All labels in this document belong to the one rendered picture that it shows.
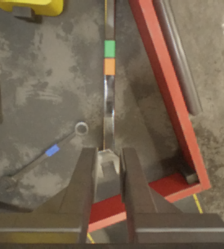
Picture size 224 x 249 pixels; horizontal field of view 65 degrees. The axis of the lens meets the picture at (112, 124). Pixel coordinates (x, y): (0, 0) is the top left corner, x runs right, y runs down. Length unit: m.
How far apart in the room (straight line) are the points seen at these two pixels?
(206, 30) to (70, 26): 1.12
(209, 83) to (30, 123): 1.17
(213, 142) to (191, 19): 0.81
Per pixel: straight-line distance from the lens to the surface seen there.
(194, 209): 1.19
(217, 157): 1.49
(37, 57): 0.27
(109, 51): 0.24
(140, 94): 0.25
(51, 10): 0.25
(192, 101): 0.35
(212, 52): 1.32
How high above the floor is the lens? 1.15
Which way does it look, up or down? 75 degrees down
